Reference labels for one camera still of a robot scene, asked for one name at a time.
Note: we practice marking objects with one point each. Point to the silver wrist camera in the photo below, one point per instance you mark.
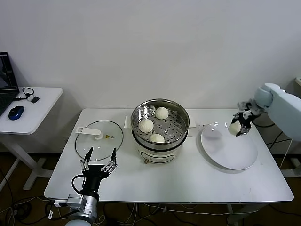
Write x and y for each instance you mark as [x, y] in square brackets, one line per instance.
[74, 201]
[243, 105]

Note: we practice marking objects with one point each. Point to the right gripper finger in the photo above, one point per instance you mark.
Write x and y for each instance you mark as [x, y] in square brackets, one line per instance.
[244, 131]
[236, 117]

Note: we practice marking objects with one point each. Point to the white stand foot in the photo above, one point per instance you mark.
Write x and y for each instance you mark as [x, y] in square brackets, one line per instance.
[291, 173]

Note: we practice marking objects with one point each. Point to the white side table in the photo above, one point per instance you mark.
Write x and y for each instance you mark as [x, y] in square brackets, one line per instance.
[42, 106]

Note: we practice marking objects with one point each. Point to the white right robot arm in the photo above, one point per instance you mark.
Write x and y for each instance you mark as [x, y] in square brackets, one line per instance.
[282, 106]

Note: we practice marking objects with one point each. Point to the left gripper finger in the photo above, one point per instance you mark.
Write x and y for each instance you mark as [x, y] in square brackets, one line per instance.
[88, 156]
[113, 160]

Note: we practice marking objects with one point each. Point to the blue computer mouse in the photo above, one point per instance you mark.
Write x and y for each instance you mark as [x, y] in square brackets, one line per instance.
[16, 112]

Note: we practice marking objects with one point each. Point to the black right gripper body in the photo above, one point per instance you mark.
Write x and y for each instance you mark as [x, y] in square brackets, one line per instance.
[245, 120]

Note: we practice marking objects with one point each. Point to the white round plate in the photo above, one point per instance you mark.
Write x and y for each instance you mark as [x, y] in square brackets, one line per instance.
[230, 153]

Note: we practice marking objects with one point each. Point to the stainless steel steamer basket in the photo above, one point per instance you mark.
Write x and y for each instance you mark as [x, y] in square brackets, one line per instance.
[176, 131]

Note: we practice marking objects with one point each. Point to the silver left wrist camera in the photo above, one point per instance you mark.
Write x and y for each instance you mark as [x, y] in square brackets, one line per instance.
[74, 201]

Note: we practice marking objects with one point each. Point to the black laptop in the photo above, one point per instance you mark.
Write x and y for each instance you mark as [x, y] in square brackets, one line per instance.
[7, 77]

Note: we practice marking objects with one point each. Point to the beige wall fixture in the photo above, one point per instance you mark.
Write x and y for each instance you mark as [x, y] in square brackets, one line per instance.
[298, 81]

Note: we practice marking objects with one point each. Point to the white steamed baozi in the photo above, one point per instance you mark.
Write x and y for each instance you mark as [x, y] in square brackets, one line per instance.
[161, 113]
[146, 126]
[234, 129]
[157, 138]

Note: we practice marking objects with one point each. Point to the small black white device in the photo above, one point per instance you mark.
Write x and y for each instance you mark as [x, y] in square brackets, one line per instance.
[34, 99]

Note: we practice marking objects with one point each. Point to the white electric cooker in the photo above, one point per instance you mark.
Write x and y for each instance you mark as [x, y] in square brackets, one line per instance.
[160, 155]

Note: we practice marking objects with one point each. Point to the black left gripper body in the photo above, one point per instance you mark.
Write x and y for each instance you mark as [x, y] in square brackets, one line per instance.
[94, 175]

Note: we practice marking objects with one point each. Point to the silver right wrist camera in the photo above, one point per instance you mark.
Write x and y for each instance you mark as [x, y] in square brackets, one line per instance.
[243, 105]

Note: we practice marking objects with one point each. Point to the white table leg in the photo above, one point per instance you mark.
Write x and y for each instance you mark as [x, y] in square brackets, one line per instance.
[231, 214]

